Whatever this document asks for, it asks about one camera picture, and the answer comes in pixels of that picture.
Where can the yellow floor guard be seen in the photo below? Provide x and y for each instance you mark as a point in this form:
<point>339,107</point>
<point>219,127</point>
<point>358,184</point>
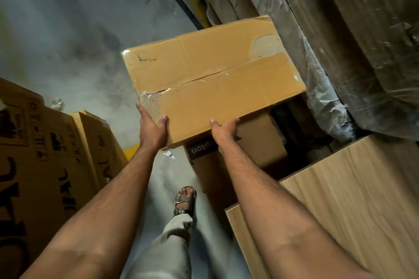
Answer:
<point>132,153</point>

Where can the person's right hand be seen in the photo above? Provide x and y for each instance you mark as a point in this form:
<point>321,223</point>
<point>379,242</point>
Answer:
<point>223,138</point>

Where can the cardboard box with black label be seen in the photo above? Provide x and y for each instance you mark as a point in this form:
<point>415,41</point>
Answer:
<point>258,141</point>

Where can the person's left forearm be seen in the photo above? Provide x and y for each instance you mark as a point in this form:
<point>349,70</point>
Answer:
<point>108,213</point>

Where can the taped plain cardboard box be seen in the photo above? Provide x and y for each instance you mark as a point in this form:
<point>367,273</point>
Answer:
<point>209,79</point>

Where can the narrow printed cardboard box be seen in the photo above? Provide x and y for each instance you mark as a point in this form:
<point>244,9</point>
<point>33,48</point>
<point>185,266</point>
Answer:
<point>98,144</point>

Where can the person's right thumb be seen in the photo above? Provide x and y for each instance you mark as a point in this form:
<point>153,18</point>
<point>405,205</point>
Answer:
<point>214,125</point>

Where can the beige trouser leg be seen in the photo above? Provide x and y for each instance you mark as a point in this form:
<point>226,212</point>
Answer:
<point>167,249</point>

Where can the brown sandal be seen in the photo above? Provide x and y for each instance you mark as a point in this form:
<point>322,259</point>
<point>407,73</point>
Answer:
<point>185,200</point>

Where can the crumpled clear plastic scrap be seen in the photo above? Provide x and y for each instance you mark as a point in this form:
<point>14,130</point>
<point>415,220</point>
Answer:
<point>58,103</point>

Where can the large printed cardboard box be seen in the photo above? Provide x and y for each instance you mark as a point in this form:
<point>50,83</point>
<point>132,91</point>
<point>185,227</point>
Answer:
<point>36,164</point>

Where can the person's left thumb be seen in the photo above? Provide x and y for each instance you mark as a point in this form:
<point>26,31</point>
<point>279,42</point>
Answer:
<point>163,122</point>

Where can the person's left hand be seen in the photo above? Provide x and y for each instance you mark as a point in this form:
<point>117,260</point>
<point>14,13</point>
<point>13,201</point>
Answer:
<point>151,135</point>

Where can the person's right forearm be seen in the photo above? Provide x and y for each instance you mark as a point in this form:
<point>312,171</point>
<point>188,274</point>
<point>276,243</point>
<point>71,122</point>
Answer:
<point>271,216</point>

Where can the plastic-wrapped brown board bundle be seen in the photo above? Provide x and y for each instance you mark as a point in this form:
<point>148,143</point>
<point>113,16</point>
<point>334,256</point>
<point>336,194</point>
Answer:
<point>360,27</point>

